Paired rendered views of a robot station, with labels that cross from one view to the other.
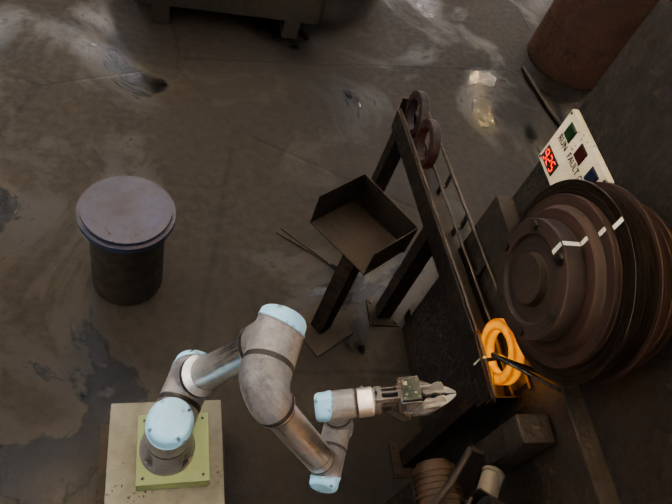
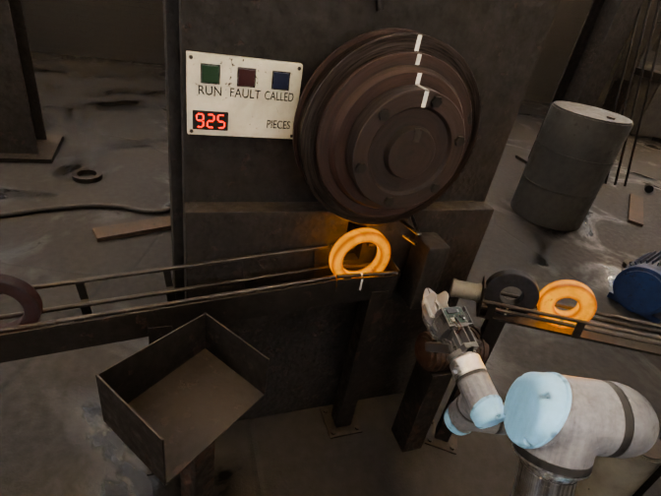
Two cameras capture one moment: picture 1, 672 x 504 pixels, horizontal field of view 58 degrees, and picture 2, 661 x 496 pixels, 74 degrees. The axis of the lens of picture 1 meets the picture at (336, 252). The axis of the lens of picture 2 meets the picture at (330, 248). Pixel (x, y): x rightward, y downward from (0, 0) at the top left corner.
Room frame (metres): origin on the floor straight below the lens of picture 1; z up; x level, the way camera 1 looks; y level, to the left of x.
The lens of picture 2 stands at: (1.08, 0.55, 1.42)
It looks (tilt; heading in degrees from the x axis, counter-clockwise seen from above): 31 degrees down; 272
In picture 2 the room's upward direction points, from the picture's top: 11 degrees clockwise
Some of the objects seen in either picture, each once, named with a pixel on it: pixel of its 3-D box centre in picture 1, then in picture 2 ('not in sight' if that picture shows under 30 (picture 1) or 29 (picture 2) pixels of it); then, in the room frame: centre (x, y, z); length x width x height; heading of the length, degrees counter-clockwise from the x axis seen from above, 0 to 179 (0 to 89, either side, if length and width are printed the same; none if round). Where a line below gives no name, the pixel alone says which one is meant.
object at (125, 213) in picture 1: (127, 245); not in sight; (1.17, 0.70, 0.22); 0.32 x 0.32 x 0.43
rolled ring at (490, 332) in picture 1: (501, 351); (360, 257); (1.02, -0.54, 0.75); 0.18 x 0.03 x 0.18; 26
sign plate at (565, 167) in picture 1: (572, 168); (244, 98); (1.37, -0.48, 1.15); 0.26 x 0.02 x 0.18; 25
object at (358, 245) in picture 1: (339, 273); (189, 469); (1.34, -0.05, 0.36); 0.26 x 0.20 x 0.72; 60
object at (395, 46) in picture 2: (572, 281); (389, 136); (1.02, -0.53, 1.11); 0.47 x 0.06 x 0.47; 25
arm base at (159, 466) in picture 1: (167, 442); not in sight; (0.53, 0.21, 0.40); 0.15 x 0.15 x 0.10
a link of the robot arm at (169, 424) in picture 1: (170, 425); not in sight; (0.54, 0.21, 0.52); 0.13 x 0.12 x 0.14; 6
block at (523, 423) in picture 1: (514, 443); (422, 270); (0.81, -0.64, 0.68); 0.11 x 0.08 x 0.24; 115
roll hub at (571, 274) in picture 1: (535, 279); (406, 151); (0.98, -0.44, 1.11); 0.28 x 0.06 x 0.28; 25
